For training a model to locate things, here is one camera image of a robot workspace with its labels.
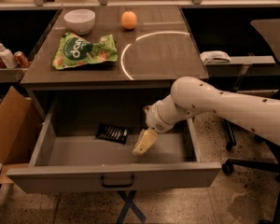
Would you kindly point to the brown cardboard box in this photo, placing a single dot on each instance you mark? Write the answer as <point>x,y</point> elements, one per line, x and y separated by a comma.
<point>20,125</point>

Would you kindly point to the folded white cloth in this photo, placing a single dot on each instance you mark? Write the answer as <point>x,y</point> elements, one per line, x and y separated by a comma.
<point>215,56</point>

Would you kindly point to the black rxbar chocolate bar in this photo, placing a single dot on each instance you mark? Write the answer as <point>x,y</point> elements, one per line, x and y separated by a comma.
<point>112,133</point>

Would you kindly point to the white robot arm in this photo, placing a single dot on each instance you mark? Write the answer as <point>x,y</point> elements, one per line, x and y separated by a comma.
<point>190,97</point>

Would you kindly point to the black drawer handle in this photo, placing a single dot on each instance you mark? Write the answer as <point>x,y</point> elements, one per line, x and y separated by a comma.
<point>113,183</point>

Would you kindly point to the orange fruit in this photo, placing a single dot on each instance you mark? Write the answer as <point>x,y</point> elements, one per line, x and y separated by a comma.
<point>128,20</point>

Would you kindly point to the grey open top drawer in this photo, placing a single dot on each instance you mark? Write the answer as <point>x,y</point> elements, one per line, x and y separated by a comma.
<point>69,158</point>

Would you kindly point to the green chip bag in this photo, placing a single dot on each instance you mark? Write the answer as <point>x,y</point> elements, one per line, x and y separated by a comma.
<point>75,51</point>

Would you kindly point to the white pump bottle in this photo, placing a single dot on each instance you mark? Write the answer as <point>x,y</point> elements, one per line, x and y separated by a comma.
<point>7,57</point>

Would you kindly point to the white bowl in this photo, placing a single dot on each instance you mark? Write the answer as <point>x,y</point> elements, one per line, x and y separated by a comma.
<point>80,21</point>

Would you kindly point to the grey side shelf left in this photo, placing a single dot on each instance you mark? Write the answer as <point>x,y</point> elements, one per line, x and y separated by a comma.
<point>14,75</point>

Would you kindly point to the grey side shelf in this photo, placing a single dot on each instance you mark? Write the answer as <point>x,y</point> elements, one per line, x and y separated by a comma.
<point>238,66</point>
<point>14,75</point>

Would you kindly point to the black office chair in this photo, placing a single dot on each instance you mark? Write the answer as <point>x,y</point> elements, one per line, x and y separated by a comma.
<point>267,113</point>

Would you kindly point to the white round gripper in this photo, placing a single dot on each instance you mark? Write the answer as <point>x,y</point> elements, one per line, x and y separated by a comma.
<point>154,118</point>

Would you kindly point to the grey side shelf right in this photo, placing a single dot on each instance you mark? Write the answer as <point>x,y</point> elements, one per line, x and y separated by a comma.
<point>238,66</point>

